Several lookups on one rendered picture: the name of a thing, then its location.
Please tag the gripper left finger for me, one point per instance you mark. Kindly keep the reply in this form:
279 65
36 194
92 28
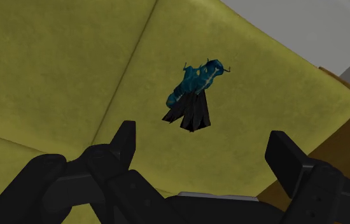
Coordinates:
100 173

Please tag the yellow-green sofa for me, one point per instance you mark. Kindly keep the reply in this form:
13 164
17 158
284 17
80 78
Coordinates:
54 77

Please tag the blue and black bird figure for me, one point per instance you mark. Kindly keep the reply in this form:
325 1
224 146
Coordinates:
193 93

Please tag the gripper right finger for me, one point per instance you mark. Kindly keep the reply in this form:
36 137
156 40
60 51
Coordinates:
305 173

